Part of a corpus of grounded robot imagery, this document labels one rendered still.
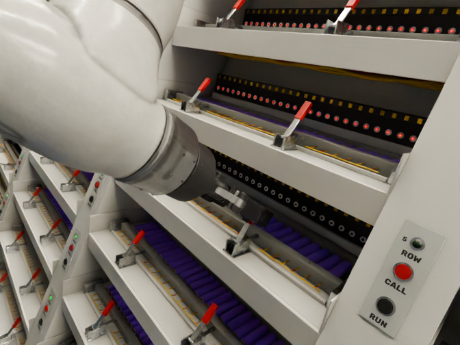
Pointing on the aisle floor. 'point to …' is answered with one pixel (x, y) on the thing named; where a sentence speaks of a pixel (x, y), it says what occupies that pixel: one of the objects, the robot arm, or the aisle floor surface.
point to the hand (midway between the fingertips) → (254, 212)
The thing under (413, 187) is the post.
